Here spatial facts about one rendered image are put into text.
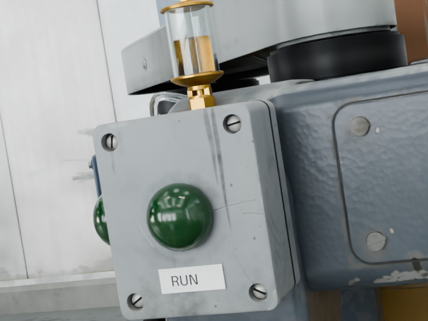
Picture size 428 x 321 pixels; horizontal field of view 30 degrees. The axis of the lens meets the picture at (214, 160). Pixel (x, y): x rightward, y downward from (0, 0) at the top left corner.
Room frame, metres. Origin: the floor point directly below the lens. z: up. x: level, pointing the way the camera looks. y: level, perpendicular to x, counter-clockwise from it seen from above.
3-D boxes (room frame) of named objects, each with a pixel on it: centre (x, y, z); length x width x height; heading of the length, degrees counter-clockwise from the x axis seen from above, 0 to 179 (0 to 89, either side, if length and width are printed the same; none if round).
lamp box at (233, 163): (0.37, 0.01, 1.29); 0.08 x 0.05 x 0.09; 71
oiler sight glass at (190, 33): (0.43, 0.00, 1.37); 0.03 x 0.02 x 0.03; 71
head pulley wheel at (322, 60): (0.53, -0.09, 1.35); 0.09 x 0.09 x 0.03
